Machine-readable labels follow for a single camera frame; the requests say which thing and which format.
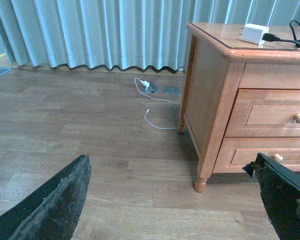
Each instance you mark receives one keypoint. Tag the closed metal floor plate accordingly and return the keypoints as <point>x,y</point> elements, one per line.
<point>171,90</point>

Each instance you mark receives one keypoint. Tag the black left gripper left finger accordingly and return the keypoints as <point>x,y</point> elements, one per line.
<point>53,210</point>

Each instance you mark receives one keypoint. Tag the wooden drawer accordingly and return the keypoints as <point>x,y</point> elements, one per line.
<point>235,153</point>
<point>265,113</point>

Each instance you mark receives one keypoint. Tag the wooden nightstand cabinet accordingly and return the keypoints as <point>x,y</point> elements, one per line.
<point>219,65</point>

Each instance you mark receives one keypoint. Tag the open metal floor socket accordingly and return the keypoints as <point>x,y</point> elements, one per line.
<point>151,89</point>

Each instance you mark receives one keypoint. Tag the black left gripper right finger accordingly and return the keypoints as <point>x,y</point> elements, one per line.
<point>280,194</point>

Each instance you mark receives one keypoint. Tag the white charger block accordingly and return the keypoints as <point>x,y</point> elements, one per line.
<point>253,33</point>

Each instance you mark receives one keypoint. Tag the grey pleated curtain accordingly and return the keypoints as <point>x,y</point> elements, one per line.
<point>123,33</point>

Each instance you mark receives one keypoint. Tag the white wall plug adapter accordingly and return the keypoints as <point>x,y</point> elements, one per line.
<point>145,83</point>

